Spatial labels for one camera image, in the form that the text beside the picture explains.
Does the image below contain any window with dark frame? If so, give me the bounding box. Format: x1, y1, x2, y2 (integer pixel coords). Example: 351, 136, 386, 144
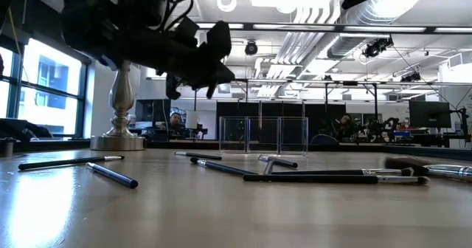
0, 37, 89, 139

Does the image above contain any blue chair back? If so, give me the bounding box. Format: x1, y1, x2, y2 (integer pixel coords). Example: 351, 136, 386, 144
310, 134, 340, 146

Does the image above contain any black hanging camera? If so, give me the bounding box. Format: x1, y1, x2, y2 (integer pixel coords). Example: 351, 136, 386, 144
400, 72, 423, 83
362, 36, 395, 59

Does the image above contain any table lamp with white shade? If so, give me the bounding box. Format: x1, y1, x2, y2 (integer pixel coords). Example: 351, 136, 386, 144
17, 0, 145, 152

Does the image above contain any black computer monitor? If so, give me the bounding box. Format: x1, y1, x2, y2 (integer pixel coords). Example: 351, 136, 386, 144
408, 100, 452, 130
134, 98, 172, 123

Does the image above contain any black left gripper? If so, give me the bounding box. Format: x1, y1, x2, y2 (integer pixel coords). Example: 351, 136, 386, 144
121, 20, 236, 100

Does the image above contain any black aluminium table frame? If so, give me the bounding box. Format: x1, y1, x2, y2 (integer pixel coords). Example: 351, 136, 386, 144
13, 139, 472, 162

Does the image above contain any black background robot equipment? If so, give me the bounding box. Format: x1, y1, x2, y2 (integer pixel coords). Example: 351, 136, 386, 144
363, 117, 401, 144

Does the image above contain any black curved object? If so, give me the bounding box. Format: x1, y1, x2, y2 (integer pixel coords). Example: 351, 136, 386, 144
0, 117, 53, 142

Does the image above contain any rig beam with light strips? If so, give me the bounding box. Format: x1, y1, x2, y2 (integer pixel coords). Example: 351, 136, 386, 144
173, 21, 472, 35

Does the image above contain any small white lampshade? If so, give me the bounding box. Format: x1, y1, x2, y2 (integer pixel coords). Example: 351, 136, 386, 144
184, 109, 201, 130

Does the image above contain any grey metal post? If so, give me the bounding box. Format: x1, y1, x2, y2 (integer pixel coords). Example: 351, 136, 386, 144
0, 137, 15, 158

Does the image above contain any black background rig frame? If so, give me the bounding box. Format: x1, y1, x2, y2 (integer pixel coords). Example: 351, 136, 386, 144
323, 80, 380, 120
192, 77, 249, 112

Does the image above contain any clear acrylic brush organizer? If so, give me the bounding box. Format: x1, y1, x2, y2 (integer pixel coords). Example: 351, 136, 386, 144
218, 116, 309, 156

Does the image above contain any black ceiling dome camera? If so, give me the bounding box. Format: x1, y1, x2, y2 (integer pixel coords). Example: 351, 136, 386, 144
244, 40, 259, 57

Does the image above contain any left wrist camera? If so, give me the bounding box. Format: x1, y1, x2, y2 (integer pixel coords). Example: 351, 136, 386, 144
173, 16, 201, 48

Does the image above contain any white ring light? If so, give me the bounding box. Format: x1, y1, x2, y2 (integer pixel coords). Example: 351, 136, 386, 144
216, 0, 238, 13

